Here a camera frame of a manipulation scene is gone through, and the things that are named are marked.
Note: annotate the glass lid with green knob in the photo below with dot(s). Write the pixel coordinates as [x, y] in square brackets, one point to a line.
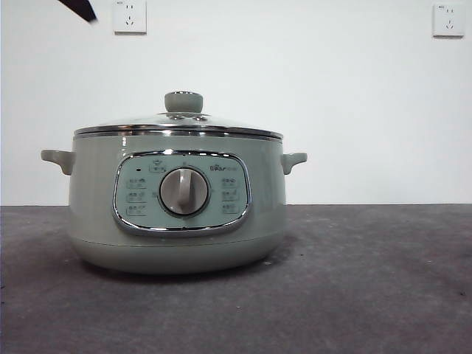
[183, 102]

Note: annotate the white wall socket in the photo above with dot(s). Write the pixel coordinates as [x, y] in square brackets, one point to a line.
[448, 21]
[130, 16]

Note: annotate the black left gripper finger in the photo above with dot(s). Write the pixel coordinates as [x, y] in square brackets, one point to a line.
[82, 9]

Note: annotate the pale green electric cooking pot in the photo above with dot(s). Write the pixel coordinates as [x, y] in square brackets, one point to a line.
[96, 191]

